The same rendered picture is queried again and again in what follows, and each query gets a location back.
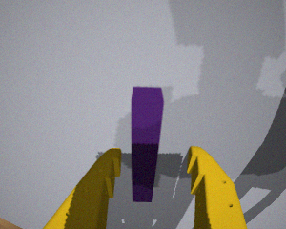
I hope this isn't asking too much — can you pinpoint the purple rod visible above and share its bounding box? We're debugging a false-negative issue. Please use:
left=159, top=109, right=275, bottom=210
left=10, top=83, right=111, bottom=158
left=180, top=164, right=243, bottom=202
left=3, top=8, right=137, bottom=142
left=132, top=87, right=164, bottom=202

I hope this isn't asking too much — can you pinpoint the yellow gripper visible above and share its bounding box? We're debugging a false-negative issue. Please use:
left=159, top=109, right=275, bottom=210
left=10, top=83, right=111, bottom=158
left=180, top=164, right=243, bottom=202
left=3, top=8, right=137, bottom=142
left=43, top=146, right=247, bottom=229

